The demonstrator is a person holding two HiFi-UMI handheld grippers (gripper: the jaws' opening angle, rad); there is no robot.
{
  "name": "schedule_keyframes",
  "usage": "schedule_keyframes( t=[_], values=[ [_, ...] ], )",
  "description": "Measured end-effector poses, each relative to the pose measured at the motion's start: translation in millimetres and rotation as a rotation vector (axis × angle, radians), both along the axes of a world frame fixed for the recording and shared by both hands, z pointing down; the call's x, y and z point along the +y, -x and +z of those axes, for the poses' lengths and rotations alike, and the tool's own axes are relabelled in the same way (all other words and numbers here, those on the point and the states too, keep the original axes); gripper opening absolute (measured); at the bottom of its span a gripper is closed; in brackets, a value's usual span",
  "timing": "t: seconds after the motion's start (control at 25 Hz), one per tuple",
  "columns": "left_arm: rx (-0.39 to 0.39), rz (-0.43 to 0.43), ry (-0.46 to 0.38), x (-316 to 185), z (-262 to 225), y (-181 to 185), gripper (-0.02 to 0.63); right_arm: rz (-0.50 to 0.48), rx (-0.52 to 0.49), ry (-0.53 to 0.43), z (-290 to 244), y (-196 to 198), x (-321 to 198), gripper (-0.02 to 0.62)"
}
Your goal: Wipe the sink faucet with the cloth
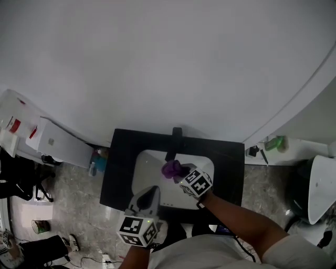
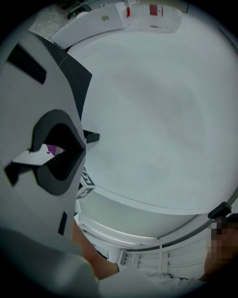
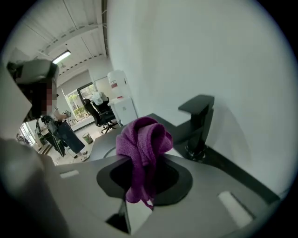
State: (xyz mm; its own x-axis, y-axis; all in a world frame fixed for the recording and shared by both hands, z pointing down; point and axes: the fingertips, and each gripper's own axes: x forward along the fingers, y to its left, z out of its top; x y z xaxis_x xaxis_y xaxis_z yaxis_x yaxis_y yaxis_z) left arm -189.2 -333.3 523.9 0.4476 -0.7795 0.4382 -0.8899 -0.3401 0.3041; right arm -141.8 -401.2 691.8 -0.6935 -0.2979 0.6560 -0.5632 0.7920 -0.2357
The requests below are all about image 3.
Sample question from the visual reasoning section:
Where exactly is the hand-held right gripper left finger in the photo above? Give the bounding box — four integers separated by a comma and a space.
55, 159, 135, 238

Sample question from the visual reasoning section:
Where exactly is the small green bucket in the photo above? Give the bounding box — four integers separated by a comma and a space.
82, 132, 94, 144

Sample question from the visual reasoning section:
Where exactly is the black office chair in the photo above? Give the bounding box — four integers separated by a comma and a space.
83, 96, 118, 134

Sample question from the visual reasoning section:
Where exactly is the white water dispenser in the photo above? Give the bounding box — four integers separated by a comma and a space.
108, 96, 139, 127

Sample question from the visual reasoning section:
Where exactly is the grey head-mounted camera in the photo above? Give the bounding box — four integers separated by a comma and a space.
7, 59, 60, 85

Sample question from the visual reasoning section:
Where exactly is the ceiling tube light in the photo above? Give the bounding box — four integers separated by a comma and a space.
51, 50, 72, 65

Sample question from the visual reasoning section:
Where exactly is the white garment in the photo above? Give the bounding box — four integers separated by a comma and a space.
91, 91, 109, 106

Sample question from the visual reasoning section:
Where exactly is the black faucet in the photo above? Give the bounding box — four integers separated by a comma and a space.
178, 94, 215, 163

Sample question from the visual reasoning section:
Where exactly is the black vanity cabinet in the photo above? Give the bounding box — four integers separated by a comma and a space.
89, 113, 281, 205

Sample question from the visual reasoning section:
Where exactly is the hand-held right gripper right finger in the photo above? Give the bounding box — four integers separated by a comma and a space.
128, 153, 280, 238

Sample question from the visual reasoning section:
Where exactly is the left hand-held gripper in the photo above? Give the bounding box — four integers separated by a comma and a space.
0, 66, 70, 238

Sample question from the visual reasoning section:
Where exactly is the purple cloth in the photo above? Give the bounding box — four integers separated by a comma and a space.
115, 116, 174, 211

